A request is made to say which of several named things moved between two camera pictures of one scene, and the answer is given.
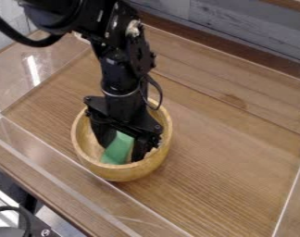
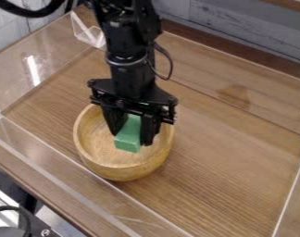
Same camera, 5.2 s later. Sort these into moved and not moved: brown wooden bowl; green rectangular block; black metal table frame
Moved: green rectangular block
Not moved: black metal table frame; brown wooden bowl
